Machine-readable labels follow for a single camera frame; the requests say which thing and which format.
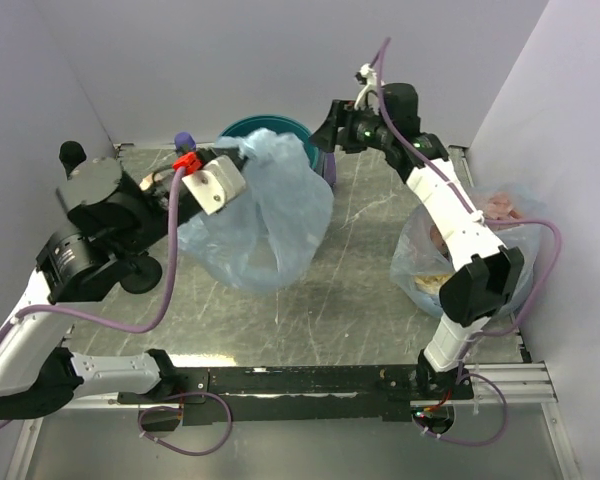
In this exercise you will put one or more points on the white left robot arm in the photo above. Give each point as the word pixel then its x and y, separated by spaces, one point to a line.
pixel 111 223

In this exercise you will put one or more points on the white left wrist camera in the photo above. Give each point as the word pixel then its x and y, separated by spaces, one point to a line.
pixel 213 177

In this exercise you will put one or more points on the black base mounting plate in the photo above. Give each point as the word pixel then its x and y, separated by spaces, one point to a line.
pixel 199 410

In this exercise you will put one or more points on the purple microphone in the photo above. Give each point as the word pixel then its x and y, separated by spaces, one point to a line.
pixel 184 143

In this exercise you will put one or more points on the black microphone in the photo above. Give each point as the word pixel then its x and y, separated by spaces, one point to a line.
pixel 71 155

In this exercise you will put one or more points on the teal plastic trash bin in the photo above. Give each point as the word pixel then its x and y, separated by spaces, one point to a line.
pixel 280 125

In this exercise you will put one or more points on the purple metronome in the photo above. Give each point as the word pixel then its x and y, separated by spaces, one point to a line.
pixel 329 169

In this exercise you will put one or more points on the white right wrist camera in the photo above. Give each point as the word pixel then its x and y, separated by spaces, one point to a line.
pixel 367 78

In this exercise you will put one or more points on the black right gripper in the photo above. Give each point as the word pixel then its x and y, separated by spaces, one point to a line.
pixel 343 114

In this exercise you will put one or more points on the black round stand base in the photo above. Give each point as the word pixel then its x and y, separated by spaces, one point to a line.
pixel 145 276

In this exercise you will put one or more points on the light blue trash bag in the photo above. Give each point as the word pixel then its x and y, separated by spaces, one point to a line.
pixel 266 238

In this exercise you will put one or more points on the beige microphone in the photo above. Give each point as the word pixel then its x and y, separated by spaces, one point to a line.
pixel 151 183

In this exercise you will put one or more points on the aluminium frame rail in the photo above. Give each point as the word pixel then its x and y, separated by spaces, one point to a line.
pixel 518 383

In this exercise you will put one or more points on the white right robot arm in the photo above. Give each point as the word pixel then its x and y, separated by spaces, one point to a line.
pixel 486 272

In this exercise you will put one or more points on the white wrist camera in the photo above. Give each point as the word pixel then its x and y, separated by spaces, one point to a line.
pixel 213 177
pixel 367 78

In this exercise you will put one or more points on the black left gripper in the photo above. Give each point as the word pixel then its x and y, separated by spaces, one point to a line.
pixel 225 151

